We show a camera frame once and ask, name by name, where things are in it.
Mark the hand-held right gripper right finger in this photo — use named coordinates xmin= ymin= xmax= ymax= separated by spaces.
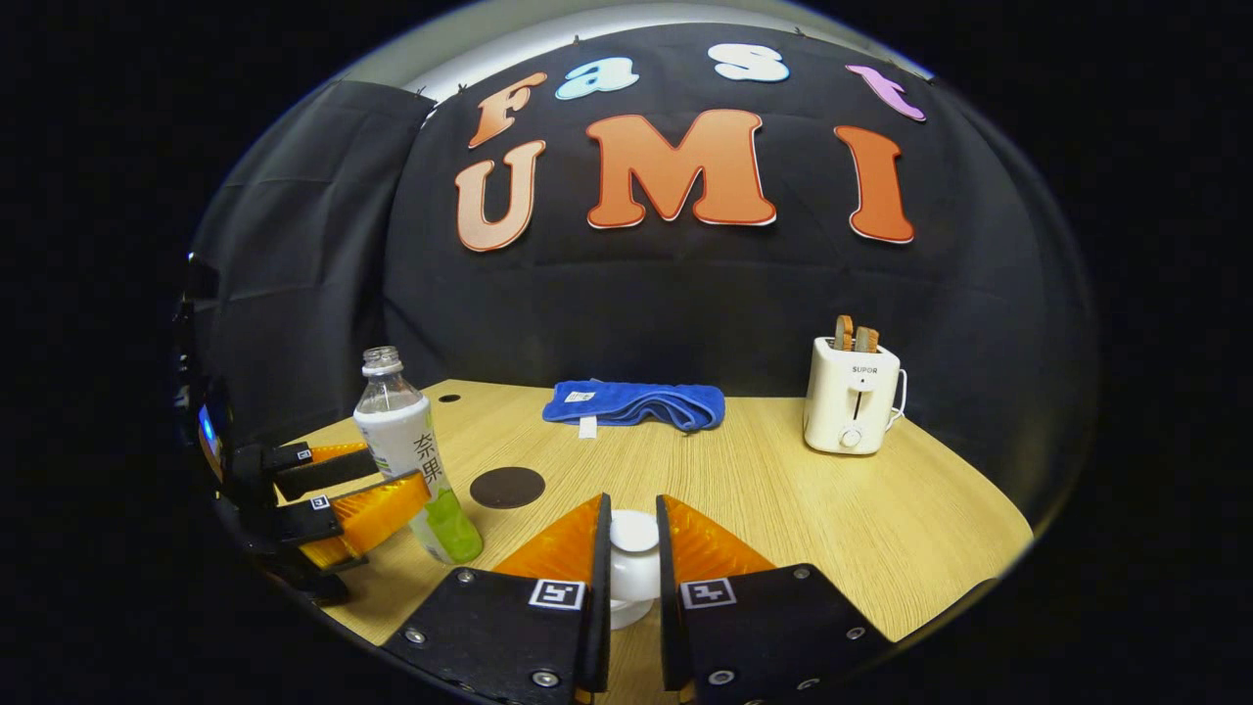
xmin=656 ymin=494 xmax=894 ymax=705

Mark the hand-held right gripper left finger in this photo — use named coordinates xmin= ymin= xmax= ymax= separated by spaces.
xmin=382 ymin=493 xmax=613 ymax=705

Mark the white teacup lid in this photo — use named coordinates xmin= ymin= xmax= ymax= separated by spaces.
xmin=609 ymin=509 xmax=662 ymax=600

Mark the clear water bottle green label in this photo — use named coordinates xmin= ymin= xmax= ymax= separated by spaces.
xmin=352 ymin=346 xmax=485 ymax=566

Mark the dark round coaster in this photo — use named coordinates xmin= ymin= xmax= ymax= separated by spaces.
xmin=470 ymin=466 xmax=546 ymax=510

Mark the blue folded towel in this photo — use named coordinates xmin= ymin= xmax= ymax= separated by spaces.
xmin=541 ymin=380 xmax=726 ymax=439

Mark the white toaster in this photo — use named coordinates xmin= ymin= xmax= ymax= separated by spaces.
xmin=803 ymin=336 xmax=904 ymax=456

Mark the black backdrop cloth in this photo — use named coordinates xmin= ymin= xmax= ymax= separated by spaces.
xmin=186 ymin=22 xmax=1097 ymax=530

